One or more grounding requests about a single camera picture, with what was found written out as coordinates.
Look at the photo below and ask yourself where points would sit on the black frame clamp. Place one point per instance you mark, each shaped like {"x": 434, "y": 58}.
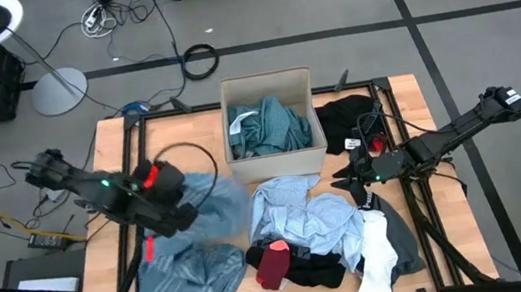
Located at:
{"x": 180, "y": 105}
{"x": 341, "y": 80}

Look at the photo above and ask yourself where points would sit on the white floor lamp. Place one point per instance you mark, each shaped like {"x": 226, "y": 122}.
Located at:
{"x": 59, "y": 92}

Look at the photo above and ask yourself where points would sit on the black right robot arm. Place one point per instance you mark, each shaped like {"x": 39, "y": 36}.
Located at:
{"x": 455, "y": 133}

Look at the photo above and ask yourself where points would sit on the black aluminium table frame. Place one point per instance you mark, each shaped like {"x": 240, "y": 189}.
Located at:
{"x": 131, "y": 120}

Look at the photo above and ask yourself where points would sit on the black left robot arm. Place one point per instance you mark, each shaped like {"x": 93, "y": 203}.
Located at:
{"x": 79, "y": 182}

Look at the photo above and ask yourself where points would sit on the teal patterned garment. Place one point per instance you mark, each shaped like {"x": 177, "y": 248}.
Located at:
{"x": 268, "y": 130}

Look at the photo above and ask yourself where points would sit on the light blue shirt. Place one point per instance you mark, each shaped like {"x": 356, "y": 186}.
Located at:
{"x": 301, "y": 221}

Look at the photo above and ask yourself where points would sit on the white power strip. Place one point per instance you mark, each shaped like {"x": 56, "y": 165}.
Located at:
{"x": 92, "y": 18}

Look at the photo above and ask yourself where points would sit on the large black garment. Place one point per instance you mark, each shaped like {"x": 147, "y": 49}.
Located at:
{"x": 312, "y": 272}

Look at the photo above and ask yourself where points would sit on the maroon sock pink toe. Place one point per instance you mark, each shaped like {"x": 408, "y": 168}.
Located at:
{"x": 273, "y": 265}
{"x": 378, "y": 143}

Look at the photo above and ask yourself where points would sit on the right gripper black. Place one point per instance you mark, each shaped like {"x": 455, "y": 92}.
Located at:
{"x": 363, "y": 168}

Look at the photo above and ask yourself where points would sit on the beige fabric storage box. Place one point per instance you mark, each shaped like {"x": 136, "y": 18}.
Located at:
{"x": 278, "y": 166}

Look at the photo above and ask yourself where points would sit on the blue striped garment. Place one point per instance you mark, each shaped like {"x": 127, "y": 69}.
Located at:
{"x": 193, "y": 286}

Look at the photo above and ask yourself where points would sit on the grey Puma underwear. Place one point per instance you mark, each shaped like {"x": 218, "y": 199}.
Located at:
{"x": 404, "y": 243}

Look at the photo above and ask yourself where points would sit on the long white garment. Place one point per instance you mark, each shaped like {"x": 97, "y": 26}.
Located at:
{"x": 379, "y": 261}

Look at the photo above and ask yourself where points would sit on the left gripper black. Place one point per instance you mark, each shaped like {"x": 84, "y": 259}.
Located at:
{"x": 171, "y": 215}

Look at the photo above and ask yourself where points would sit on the black underwear with waistband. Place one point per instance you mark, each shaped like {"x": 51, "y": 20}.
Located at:
{"x": 338, "y": 120}

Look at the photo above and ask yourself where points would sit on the black power adapter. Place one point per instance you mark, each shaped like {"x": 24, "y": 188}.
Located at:
{"x": 46, "y": 241}

